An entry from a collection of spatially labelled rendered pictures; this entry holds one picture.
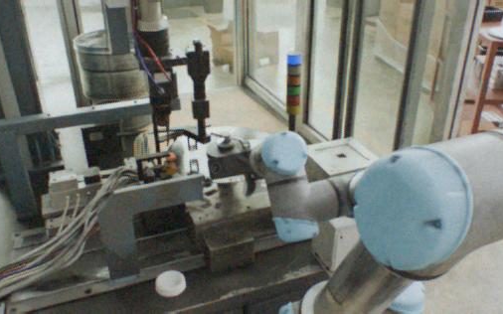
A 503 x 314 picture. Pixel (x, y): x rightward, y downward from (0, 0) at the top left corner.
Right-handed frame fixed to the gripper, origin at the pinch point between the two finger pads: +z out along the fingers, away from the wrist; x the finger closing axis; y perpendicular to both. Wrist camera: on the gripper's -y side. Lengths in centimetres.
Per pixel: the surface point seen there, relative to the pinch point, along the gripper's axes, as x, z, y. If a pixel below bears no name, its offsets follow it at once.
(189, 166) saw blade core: 3.1, 12.7, -10.8
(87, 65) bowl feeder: 48, 65, -38
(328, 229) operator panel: -17.1, -4.1, 18.5
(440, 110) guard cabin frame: 7, -12, 48
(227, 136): 9.9, 13.5, 0.3
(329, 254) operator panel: -23.5, -1.5, 18.8
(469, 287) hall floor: -62, 85, 115
